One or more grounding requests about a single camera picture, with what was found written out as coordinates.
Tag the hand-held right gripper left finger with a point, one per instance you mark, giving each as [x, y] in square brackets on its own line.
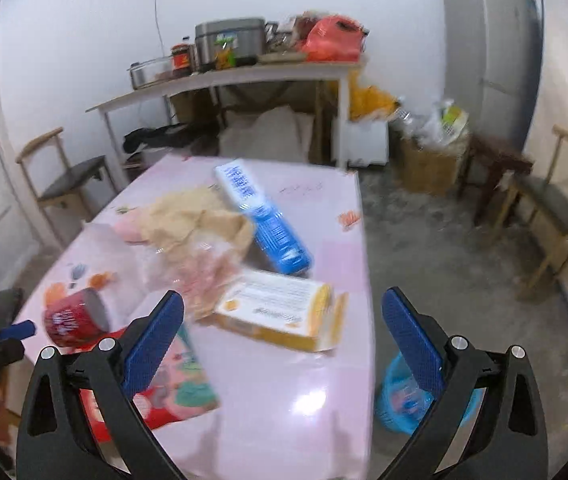
[156, 340]

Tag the white wooden side table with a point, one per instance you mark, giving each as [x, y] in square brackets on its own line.
[244, 77]

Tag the silver rice cooker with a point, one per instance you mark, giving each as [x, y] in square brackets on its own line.
[229, 35]

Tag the black cloth bundle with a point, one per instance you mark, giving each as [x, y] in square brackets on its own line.
[163, 135]

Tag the yellow white medicine box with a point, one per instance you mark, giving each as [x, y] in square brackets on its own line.
[274, 305]

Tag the crumpled plastic bags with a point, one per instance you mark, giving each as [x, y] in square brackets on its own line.
[434, 122]

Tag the blue white toothpaste box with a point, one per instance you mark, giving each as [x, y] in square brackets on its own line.
[264, 215]

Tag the red drink can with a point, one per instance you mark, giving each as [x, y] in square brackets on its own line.
[76, 317]

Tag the flat metal tray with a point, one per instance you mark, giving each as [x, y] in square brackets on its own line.
[284, 56]

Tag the red plastic bag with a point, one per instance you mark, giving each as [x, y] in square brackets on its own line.
[334, 37]

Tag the dark wooden stool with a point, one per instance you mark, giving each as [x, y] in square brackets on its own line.
[499, 155]

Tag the brown paper bag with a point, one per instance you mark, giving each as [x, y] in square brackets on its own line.
[193, 220]

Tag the glass bowl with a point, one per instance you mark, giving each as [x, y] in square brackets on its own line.
[149, 74]

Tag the blue plastic basket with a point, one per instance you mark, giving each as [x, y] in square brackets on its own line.
[399, 405]

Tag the red sauce jar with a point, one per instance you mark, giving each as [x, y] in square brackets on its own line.
[182, 57]

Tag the large cardboard box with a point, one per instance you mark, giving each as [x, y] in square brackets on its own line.
[429, 167]

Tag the pink printed tablecloth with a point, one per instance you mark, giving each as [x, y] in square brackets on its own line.
[284, 385]

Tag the small cardboard box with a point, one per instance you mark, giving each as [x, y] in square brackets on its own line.
[191, 107]

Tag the grey refrigerator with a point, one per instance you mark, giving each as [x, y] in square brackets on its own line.
[489, 50]

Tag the white woven sacks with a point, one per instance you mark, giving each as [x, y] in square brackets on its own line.
[269, 132]

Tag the green yellow drink carton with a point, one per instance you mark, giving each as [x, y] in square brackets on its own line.
[224, 52]

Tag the pink sponge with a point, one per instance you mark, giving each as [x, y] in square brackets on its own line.
[128, 227]

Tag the red snack packet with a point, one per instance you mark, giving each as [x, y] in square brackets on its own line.
[188, 385]

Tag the yellow plastic bag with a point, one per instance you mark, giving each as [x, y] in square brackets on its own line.
[371, 102]

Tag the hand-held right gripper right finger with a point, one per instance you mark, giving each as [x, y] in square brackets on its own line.
[411, 340]

